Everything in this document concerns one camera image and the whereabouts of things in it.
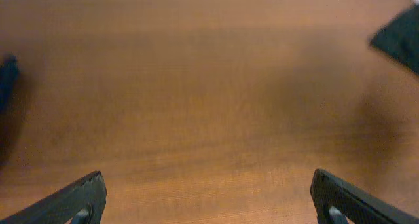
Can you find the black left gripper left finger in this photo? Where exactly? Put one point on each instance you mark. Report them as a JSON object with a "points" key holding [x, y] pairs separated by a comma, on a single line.
{"points": [[82, 201]]}

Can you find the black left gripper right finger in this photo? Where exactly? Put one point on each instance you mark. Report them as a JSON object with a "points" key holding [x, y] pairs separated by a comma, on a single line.
{"points": [[337, 201]]}

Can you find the black shorts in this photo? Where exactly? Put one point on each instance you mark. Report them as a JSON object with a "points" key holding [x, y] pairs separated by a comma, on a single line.
{"points": [[399, 38]]}

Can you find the folded navy blue garment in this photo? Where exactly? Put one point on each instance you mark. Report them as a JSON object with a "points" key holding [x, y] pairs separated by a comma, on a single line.
{"points": [[9, 75]]}

